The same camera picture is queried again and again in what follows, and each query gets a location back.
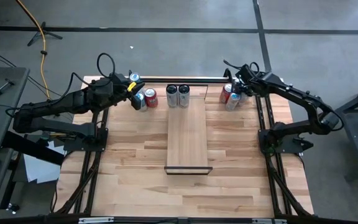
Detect black caster wheel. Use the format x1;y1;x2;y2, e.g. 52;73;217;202
6;202;21;214

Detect white palm-print tall can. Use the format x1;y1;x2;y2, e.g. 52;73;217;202
178;83;191;109
165;83;179;109

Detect wooden shelf black metal frame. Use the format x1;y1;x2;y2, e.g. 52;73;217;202
163;83;213;175

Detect black tripod stand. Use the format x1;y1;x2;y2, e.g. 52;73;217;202
26;21;64;47

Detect black aluminium rig frame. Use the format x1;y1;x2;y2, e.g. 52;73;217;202
50;76;316;224

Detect black metal beam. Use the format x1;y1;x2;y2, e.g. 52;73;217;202
1;130;65;166

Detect white paper sheets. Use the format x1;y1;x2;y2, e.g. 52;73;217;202
23;139;67;184

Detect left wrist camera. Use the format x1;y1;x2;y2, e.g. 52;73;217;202
131;92;143;111

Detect yellow extension cord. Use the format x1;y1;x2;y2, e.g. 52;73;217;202
14;0;52;101

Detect silver metal bracket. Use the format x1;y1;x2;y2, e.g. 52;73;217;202
78;217;114;224
252;218;287;224

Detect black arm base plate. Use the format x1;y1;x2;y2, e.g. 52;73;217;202
258;129;304;155
63;127;109;152

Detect red Fanta can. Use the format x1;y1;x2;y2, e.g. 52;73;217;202
219;82;233;105
144;88;159;109

